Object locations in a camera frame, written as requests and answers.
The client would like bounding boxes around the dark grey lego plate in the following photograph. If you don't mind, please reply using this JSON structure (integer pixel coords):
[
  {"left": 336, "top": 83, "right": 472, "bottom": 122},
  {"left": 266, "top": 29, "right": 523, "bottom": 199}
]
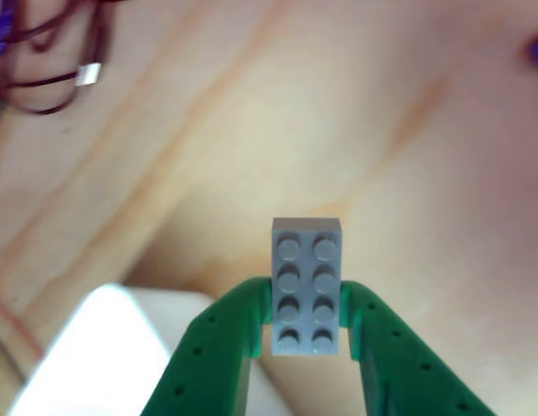
[{"left": 270, "top": 216, "right": 343, "bottom": 357}]

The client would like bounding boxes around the white plastic bin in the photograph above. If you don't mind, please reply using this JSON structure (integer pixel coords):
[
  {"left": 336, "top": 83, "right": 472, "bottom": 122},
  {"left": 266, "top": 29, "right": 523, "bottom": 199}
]
[{"left": 8, "top": 283, "right": 295, "bottom": 416}]

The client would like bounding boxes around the red power cable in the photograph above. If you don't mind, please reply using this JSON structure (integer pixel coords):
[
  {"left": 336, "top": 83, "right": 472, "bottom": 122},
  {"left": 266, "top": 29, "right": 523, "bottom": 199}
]
[{"left": 0, "top": 297, "right": 44, "bottom": 363}]

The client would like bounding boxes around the black looping cable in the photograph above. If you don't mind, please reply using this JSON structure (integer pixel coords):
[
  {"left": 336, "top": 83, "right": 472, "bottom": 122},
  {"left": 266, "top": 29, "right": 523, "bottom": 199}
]
[{"left": 0, "top": 0, "right": 122, "bottom": 116}]

